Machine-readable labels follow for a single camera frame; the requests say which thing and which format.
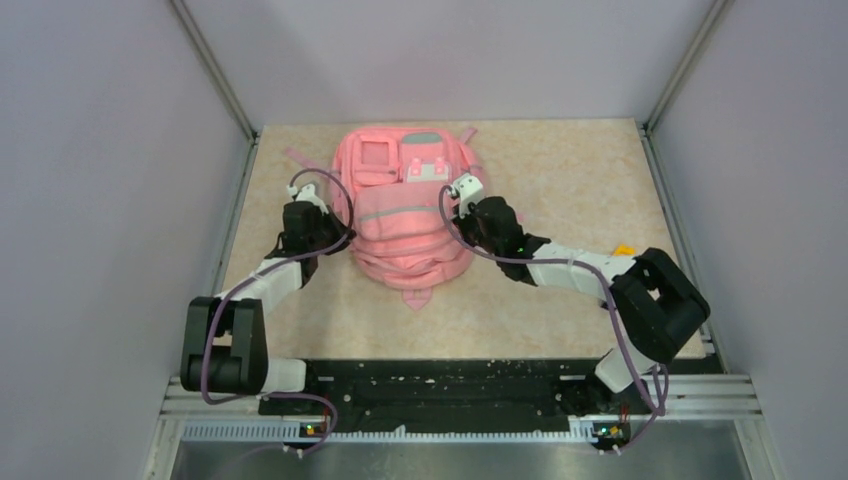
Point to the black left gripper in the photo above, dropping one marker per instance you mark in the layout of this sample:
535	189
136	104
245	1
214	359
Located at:
339	231

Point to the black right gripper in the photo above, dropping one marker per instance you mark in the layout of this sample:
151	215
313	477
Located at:
464	224

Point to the pink student backpack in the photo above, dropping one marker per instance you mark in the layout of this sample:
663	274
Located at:
390	188

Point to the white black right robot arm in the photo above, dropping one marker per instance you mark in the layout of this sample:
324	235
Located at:
653	306

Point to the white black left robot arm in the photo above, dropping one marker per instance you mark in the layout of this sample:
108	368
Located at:
225	348

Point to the yellow triangular toy block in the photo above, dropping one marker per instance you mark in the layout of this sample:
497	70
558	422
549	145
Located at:
624	250

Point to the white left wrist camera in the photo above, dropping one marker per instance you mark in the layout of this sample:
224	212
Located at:
308	193

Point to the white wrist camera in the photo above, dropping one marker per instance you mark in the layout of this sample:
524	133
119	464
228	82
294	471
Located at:
308	193
466	191

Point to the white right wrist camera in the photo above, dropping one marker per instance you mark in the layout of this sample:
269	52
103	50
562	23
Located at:
466	191

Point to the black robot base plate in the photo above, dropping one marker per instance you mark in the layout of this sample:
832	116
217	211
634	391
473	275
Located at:
461	396

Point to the aluminium frame rail left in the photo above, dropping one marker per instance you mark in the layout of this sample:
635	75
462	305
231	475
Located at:
226	145

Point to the aluminium frame rail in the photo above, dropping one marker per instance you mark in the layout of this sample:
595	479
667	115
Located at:
678	194
226	145

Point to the aluminium frame rail right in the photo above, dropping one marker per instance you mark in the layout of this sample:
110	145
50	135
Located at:
678	194

